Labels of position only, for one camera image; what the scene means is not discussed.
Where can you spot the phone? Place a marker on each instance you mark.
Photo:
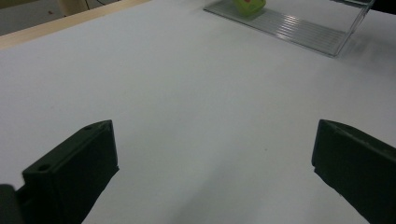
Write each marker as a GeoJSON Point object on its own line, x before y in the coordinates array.
{"type": "Point", "coordinates": [249, 6]}

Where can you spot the white table mat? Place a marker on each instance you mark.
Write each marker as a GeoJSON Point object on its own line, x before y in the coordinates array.
{"type": "Point", "coordinates": [199, 93]}

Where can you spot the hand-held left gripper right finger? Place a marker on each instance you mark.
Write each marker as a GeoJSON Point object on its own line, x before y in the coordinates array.
{"type": "Point", "coordinates": [358, 168]}

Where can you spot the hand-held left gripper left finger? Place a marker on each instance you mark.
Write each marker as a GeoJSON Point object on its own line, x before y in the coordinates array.
{"type": "Point", "coordinates": [74, 174]}

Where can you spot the clear plastic box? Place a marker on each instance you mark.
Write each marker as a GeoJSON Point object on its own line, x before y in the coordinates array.
{"type": "Point", "coordinates": [295, 31]}

